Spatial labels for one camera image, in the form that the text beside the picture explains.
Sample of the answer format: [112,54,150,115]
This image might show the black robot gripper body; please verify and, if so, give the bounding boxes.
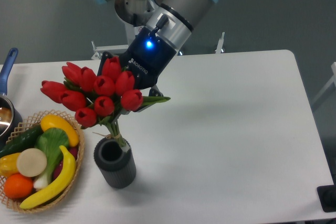
[119,27,176,89]

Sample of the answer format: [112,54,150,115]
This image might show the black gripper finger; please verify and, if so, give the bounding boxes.
[97,52,120,77]
[123,86,164,114]

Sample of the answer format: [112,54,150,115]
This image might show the red tulip bouquet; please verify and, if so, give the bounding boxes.
[40,56,171,154]

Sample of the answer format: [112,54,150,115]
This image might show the dark grey ribbed vase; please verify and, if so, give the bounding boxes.
[93,138,137,189]

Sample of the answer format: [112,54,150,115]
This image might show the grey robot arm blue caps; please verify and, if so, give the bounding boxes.
[97,0,218,107]

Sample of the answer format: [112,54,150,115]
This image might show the yellow squash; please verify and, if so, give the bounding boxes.
[40,114,79,147]

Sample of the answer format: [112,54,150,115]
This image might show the purple red vegetable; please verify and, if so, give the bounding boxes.
[53,146,79,180]

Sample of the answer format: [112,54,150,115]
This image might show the green bok choy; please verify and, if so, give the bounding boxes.
[34,127,69,190]

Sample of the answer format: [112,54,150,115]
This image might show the woven wicker basket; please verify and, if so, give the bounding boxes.
[1,110,85,214]

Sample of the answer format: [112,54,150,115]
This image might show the dark green cucumber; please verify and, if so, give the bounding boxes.
[1,125,43,157]

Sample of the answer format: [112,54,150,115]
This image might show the yellow banana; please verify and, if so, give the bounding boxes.
[19,145,76,210]

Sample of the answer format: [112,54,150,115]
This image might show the beige round disc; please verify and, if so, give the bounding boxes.
[16,148,47,177]

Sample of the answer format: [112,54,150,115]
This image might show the yellow bell pepper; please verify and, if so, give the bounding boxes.
[1,153,20,177]

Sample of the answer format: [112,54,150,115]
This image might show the orange fruit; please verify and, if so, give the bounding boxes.
[4,173,33,199]

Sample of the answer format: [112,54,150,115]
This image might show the black device at table edge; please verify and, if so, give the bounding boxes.
[317,185,335,212]

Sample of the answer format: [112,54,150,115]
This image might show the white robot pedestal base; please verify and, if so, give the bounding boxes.
[91,0,158,60]

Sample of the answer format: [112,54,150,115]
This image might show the blue handled saucepan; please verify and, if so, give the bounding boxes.
[1,48,23,149]

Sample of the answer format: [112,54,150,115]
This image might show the white furniture frame right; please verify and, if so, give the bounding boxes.
[311,62,335,111]

